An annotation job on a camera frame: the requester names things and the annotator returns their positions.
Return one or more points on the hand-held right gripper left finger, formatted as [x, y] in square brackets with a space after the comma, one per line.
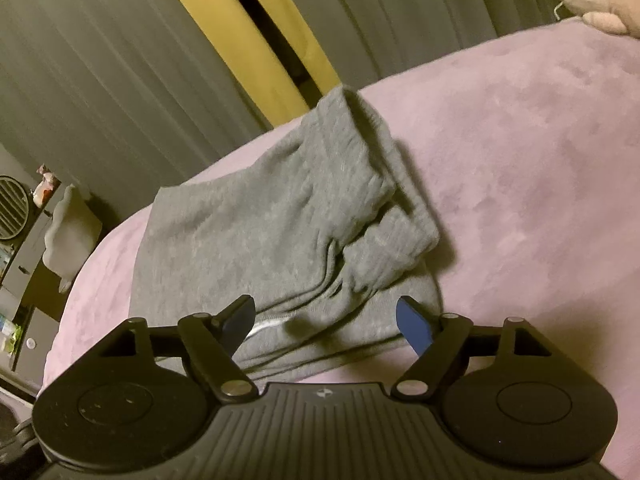
[239, 324]

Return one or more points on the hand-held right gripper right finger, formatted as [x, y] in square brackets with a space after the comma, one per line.
[412, 325]

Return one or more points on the grey knit pants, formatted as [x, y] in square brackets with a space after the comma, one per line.
[240, 230]

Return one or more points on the white upholstered chair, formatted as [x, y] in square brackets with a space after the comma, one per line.
[70, 240]

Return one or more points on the pink fluffy blanket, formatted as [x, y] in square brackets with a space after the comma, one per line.
[525, 160]

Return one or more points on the drawer cabinet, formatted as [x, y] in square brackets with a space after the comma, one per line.
[30, 285]

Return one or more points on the small pink figurine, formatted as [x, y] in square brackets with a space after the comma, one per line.
[46, 185]

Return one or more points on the round fan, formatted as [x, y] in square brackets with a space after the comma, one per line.
[12, 207]

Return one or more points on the grey curtain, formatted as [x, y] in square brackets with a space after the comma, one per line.
[100, 60]
[400, 10]

